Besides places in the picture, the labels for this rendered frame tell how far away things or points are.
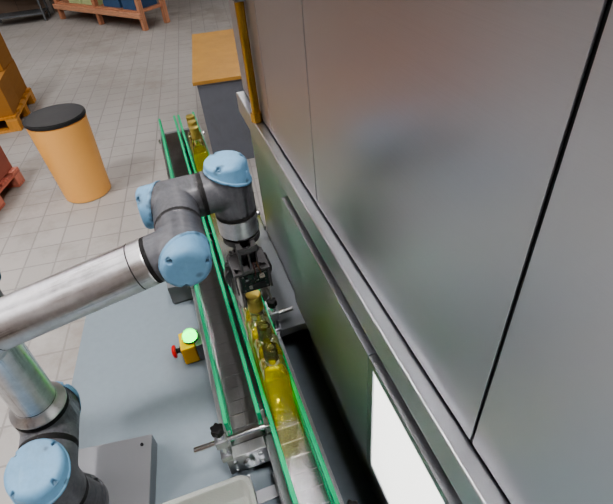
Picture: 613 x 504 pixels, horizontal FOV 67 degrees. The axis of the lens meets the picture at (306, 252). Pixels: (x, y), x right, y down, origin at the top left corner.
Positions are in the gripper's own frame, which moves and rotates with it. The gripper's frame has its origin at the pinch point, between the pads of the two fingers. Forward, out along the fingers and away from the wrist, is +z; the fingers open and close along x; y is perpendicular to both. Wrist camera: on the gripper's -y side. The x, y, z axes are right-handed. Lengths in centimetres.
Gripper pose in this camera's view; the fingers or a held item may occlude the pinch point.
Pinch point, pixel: (253, 297)
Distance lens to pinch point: 102.7
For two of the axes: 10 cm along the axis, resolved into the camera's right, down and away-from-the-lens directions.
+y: 3.3, 5.9, -7.3
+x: 9.4, -2.7, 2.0
